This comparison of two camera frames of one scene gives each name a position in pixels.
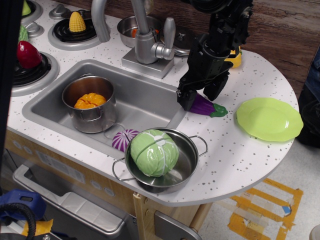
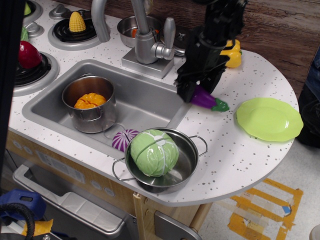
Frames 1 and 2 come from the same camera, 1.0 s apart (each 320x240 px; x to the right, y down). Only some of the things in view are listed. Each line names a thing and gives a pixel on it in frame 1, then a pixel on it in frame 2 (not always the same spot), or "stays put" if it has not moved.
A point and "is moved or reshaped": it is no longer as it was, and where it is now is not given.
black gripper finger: [213, 90] to [210, 82]
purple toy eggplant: [201, 104] is moved or reshaped
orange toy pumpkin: [90, 100] stays put
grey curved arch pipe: [98, 9] stays put
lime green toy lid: [26, 9] stays put
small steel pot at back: [128, 29] stays put
